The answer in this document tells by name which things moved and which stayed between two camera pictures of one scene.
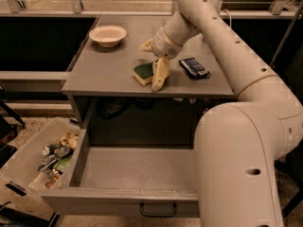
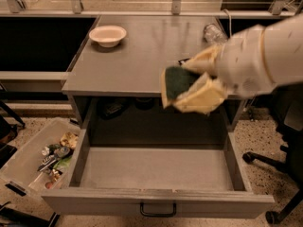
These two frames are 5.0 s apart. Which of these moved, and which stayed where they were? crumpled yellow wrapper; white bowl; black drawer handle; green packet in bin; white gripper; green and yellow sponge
Moved: green and yellow sponge; white gripper
Stayed: white bowl; crumpled yellow wrapper; green packet in bin; black drawer handle
